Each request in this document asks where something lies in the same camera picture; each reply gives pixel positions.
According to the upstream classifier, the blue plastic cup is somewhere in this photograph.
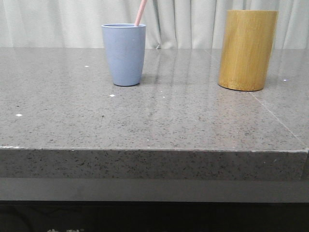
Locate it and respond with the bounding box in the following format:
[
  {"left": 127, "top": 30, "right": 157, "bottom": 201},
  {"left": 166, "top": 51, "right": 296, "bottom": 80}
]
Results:
[{"left": 101, "top": 24, "right": 146, "bottom": 87}]

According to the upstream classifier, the bamboo cylinder holder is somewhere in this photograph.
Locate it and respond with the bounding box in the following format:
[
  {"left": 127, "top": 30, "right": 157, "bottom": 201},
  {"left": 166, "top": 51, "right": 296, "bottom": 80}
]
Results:
[{"left": 218, "top": 10, "right": 278, "bottom": 91}]

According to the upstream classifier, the white curtain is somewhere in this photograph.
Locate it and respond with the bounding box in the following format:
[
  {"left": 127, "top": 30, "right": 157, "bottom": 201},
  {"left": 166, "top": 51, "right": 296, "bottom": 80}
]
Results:
[{"left": 0, "top": 0, "right": 309, "bottom": 49}]

